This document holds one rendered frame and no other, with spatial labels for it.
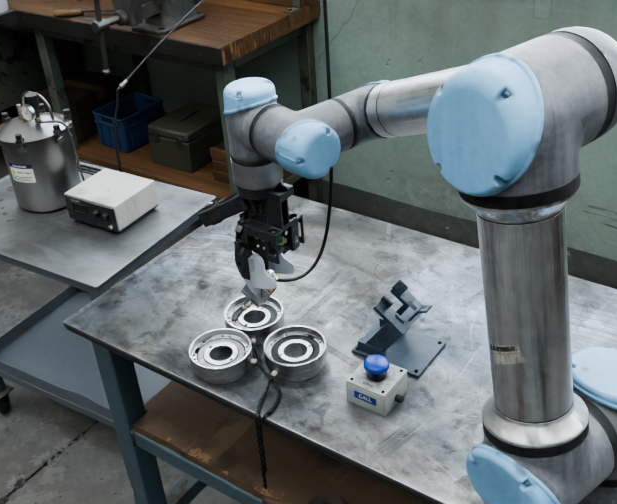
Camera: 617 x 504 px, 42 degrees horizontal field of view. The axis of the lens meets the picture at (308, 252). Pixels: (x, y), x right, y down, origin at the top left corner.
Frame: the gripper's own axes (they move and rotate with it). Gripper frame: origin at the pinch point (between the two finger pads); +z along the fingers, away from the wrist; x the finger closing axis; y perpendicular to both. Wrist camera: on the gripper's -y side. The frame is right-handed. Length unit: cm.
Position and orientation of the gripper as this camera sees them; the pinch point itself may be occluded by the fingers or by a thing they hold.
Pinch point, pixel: (260, 285)
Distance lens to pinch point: 133.5
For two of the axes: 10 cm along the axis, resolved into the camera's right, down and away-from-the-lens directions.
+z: 0.7, 8.4, 5.4
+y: 8.2, 2.6, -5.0
